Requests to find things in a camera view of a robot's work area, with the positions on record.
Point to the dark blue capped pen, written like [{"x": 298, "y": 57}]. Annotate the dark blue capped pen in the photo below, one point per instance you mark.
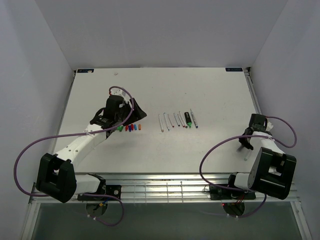
[{"x": 176, "y": 119}]

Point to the aluminium front rail frame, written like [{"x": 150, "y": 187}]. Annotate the aluminium front rail frame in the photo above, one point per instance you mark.
[{"x": 167, "y": 188}]

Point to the green capped white pen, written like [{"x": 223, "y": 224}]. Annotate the green capped white pen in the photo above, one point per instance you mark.
[{"x": 183, "y": 120}]

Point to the blue capped white pen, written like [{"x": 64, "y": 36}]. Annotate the blue capped white pen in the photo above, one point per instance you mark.
[{"x": 166, "y": 121}]

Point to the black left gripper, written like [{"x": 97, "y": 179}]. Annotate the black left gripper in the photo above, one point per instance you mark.
[{"x": 138, "y": 114}]

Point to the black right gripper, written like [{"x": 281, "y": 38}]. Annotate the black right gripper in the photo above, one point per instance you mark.
[{"x": 243, "y": 142}]

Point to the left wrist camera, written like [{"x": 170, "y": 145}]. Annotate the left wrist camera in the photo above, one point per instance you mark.
[{"x": 118, "y": 92}]

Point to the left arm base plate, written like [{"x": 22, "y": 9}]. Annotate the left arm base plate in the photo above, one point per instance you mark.
[{"x": 99, "y": 195}]

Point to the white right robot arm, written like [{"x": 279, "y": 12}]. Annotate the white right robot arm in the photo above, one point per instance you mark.
[{"x": 272, "y": 169}]

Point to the blue corner label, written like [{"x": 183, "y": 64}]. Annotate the blue corner label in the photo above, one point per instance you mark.
[
  {"x": 233, "y": 69},
  {"x": 85, "y": 70}
]

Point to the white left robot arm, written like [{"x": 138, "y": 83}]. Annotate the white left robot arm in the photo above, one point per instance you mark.
[{"x": 56, "y": 174}]

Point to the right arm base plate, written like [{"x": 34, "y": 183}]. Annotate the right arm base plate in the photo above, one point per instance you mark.
[{"x": 217, "y": 193}]

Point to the left blue corner label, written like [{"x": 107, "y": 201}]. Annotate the left blue corner label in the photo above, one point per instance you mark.
[{"x": 85, "y": 70}]

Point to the right blue corner label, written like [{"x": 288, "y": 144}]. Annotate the right blue corner label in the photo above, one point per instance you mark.
[{"x": 233, "y": 69}]

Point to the green black highlighter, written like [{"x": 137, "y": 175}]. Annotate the green black highlighter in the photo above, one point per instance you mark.
[{"x": 188, "y": 119}]

